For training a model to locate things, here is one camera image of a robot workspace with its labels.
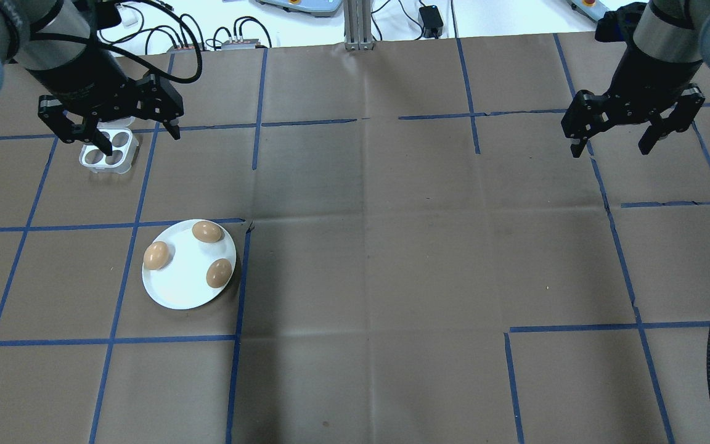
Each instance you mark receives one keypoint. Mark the aluminium camera post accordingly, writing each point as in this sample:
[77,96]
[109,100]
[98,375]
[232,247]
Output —
[358,24]

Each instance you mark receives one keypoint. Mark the small white adapter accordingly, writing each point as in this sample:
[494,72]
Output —
[128,17]

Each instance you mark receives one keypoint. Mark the white round plate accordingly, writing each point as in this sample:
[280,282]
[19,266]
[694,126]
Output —
[185,283]

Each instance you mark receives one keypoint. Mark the black power adapter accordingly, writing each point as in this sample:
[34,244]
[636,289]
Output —
[431,18]

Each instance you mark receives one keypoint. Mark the clear plastic egg box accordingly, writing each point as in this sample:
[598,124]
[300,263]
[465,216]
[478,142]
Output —
[128,157]

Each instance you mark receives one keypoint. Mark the blue grey teach pendant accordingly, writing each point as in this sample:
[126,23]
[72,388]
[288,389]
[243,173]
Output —
[586,7]
[299,6]

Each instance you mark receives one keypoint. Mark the brown egg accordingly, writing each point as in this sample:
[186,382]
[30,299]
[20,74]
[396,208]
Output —
[219,272]
[207,231]
[157,254]

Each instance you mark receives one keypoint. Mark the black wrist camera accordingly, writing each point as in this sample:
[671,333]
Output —
[105,13]

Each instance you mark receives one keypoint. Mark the dark wrist camera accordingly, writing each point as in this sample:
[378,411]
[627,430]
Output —
[614,24]

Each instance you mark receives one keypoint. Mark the grey usb hub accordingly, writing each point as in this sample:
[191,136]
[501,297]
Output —
[187,47]
[241,44]

